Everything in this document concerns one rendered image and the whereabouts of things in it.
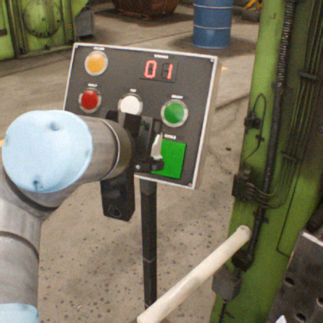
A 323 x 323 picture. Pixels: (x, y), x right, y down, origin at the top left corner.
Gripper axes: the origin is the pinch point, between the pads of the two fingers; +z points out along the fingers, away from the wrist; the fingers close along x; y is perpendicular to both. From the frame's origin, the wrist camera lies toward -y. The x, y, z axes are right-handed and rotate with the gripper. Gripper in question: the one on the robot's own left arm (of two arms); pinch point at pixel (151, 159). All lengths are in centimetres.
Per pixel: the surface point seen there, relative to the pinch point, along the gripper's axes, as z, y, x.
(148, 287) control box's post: 51, -49, 9
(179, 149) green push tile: 9.6, 2.3, -2.6
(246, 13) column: 647, 268, 57
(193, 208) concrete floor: 146, -38, 15
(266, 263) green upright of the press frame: 51, -30, -28
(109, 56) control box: 10.4, 19.9, 17.0
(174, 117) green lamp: 10.0, 8.6, -0.3
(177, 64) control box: 10.2, 19.7, 1.1
